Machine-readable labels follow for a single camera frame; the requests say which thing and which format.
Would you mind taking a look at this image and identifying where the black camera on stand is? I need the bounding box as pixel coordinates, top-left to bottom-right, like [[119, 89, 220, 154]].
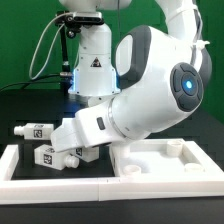
[[54, 11, 104, 91]]

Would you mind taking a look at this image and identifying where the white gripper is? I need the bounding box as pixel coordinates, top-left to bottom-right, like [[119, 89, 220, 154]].
[[51, 105, 130, 153]]

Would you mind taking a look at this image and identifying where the black cable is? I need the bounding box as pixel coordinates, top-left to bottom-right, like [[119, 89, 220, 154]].
[[0, 74, 71, 93]]

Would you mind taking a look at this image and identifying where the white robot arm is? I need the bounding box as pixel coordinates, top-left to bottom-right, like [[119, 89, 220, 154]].
[[51, 0, 212, 152]]

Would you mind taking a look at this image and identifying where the white U-shaped fence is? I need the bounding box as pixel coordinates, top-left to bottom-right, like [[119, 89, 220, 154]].
[[0, 145, 224, 205]]

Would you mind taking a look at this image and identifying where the white square tabletop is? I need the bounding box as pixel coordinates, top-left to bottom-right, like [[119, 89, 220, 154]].
[[109, 139, 224, 180]]

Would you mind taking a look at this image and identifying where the grey cable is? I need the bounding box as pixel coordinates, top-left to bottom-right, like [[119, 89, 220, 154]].
[[28, 15, 67, 81]]

